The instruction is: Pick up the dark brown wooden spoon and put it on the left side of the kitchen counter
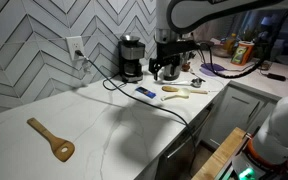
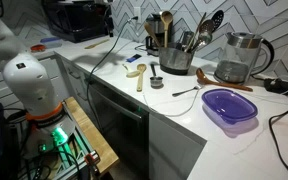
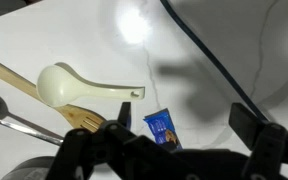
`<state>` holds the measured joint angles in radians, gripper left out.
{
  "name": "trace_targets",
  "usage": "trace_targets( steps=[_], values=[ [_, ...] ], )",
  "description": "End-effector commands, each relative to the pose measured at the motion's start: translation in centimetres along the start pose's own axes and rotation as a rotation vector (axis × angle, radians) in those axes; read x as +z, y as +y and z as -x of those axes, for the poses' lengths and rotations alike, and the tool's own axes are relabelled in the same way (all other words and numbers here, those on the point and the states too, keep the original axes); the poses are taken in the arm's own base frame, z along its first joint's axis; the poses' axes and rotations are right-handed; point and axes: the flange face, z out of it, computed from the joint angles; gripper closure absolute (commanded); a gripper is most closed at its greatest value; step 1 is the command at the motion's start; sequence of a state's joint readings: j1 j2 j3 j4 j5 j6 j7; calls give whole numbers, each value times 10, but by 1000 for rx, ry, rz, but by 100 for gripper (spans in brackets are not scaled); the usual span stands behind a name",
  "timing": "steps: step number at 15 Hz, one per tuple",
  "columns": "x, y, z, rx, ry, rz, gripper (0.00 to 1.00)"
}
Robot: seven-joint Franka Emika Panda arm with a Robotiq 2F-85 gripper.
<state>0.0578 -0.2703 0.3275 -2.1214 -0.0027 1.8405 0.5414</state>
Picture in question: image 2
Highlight cream plastic spoon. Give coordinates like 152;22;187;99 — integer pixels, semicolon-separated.
122;63;141;79

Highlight light wooden slotted spoon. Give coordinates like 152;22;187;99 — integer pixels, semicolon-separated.
136;63;148;93

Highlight round light wooden spoon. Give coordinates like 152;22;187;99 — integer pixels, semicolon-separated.
159;10;174;48

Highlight shiny metal serving spoon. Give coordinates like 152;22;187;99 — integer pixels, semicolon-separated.
190;19;215;54

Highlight black slotted spoon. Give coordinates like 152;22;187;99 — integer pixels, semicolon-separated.
211;9;225;33

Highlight metal measuring cup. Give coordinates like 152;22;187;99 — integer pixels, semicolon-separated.
149;63;164;89

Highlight small blue flat object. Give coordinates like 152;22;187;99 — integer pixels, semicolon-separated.
125;53;142;64

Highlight grey metal utensil holder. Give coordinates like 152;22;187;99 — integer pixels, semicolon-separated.
158;42;195;76

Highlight metal fork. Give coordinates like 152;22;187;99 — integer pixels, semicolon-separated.
171;84;203;98

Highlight black dishwasher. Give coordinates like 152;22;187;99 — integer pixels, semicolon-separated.
88;79;151;180

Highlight flat light wooden spatula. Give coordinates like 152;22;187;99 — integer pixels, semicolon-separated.
84;38;111;50

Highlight wooden cart top board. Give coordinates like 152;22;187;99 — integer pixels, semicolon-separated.
64;96;121;176

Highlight white drawer cabinet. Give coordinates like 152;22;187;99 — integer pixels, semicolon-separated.
55;54;95;114

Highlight purple plastic container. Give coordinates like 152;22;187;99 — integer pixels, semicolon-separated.
201;87;259;126

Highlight glass electric kettle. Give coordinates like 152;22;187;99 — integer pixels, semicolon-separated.
213;31;276;86

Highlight clear container with blue lid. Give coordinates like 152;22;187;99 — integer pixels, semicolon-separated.
39;36;63;50

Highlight orange round lid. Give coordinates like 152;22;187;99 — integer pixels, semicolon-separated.
29;43;47;54

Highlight black power adapter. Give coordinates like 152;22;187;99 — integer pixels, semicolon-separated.
263;77;288;100

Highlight thin white cable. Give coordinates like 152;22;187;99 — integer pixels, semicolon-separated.
142;75;288;118

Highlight dark green power cable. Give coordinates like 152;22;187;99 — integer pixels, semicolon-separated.
85;16;139;134

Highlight light wooden spatula with long handle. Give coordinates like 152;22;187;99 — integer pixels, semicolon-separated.
143;21;162;48

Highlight white wall outlet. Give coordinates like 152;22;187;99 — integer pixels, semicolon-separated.
132;6;142;24

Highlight thin wooden utensil handle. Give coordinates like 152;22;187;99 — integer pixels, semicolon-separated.
183;12;207;53

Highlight metal cart frame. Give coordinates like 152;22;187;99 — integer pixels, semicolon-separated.
17;126;102;180

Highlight black power cable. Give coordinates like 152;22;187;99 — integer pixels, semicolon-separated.
268;102;288;180

